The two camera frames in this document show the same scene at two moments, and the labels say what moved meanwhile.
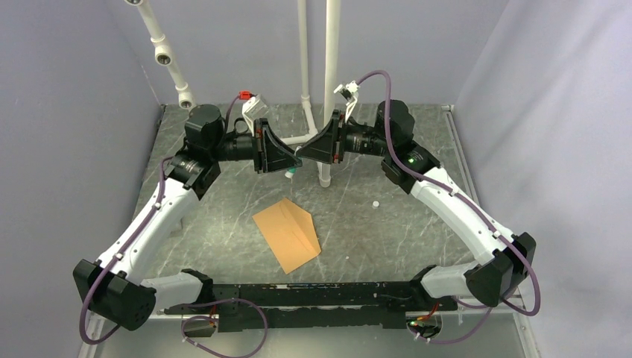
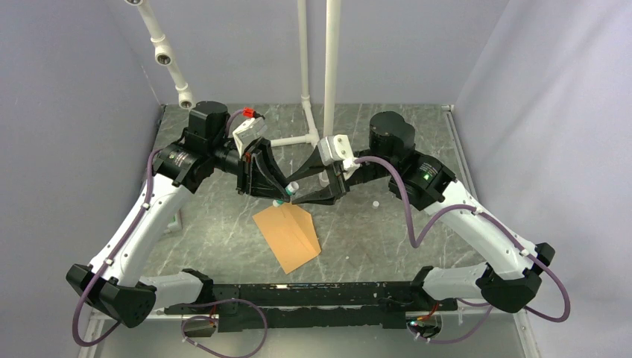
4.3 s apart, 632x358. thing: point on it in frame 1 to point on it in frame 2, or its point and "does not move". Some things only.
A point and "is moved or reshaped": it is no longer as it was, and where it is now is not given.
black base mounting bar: [350, 304] does not move
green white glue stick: [291, 171] is moved or reshaped
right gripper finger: [320, 148] to [327, 196]
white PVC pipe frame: [333, 14] does not move
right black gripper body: [353, 139] to [370, 171]
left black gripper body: [244, 147] to [228, 159]
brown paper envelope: [288, 230] does not move
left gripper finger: [276, 155] to [267, 178]
